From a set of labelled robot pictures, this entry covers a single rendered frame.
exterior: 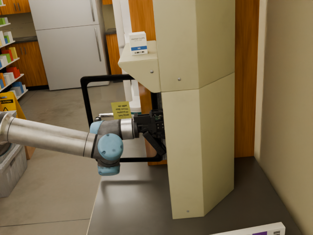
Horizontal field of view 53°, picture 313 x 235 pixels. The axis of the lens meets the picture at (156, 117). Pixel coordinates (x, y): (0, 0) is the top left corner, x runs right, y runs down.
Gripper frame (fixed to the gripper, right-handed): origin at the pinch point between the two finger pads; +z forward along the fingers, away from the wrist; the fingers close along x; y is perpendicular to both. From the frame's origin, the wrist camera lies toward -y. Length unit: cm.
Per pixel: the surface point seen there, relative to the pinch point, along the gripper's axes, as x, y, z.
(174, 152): -14.2, -1.0, -7.0
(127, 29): 130, 21, -28
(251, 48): 22.8, 21.5, 28.1
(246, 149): 22.9, -24.2, 26.9
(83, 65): 474, -78, -147
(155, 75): -14.2, 24.4, -10.6
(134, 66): -14.2, 27.6, -16.3
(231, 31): -1.7, 32.6, 14.2
